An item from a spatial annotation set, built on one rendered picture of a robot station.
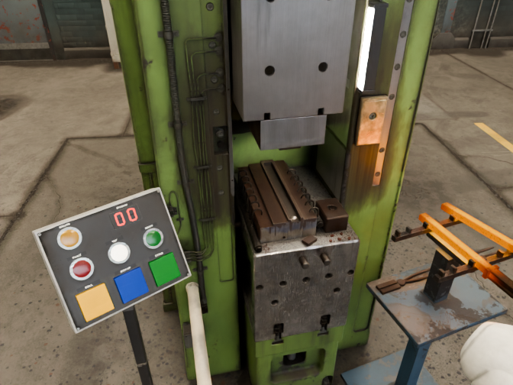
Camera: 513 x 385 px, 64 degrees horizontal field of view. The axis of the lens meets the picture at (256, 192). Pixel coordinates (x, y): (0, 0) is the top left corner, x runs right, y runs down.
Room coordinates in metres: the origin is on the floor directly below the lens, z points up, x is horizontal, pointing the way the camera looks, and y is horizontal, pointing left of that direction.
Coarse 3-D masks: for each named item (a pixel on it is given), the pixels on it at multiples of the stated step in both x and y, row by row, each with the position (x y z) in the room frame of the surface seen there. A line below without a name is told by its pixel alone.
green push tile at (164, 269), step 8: (168, 256) 0.89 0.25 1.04; (152, 264) 0.85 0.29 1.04; (160, 264) 0.86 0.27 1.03; (168, 264) 0.87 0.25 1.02; (176, 264) 0.88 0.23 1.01; (152, 272) 0.84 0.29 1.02; (160, 272) 0.85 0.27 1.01; (168, 272) 0.86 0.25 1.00; (176, 272) 0.87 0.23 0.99; (160, 280) 0.84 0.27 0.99; (168, 280) 0.85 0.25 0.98
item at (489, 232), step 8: (448, 208) 1.23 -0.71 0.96; (456, 208) 1.23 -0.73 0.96; (456, 216) 1.20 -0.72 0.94; (464, 216) 1.17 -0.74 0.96; (472, 216) 1.17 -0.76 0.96; (472, 224) 1.13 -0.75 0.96; (480, 224) 1.12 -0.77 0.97; (480, 232) 1.10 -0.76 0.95; (488, 232) 1.07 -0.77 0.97; (496, 232) 1.07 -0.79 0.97; (496, 240) 1.04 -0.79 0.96; (504, 240) 1.02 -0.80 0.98; (512, 240) 1.02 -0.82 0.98; (512, 248) 0.99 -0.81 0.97
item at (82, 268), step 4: (80, 260) 0.79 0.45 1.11; (84, 260) 0.79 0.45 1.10; (76, 264) 0.78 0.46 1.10; (80, 264) 0.78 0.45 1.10; (84, 264) 0.79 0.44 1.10; (88, 264) 0.79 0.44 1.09; (76, 268) 0.78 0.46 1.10; (80, 268) 0.78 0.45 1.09; (84, 268) 0.78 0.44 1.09; (88, 268) 0.79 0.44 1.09; (76, 272) 0.77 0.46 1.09; (80, 272) 0.77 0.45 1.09; (84, 272) 0.78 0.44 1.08; (88, 272) 0.78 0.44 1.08; (76, 276) 0.76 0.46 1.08; (80, 276) 0.77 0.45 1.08; (84, 276) 0.77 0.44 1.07
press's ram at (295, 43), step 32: (256, 0) 1.08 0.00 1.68; (288, 0) 1.10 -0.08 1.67; (320, 0) 1.12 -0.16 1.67; (352, 0) 1.14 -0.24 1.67; (256, 32) 1.08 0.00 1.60; (288, 32) 1.10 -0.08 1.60; (320, 32) 1.12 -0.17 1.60; (256, 64) 1.08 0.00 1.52; (288, 64) 1.10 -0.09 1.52; (320, 64) 1.13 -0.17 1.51; (256, 96) 1.08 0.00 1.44; (288, 96) 1.10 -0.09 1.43; (320, 96) 1.12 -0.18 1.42
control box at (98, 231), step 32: (160, 192) 0.99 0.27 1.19; (64, 224) 0.83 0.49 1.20; (96, 224) 0.86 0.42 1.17; (128, 224) 0.90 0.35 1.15; (160, 224) 0.94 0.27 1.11; (64, 256) 0.78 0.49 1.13; (96, 256) 0.81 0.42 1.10; (128, 256) 0.85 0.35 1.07; (160, 256) 0.88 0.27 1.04; (64, 288) 0.74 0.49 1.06; (160, 288) 0.83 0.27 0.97; (96, 320) 0.72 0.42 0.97
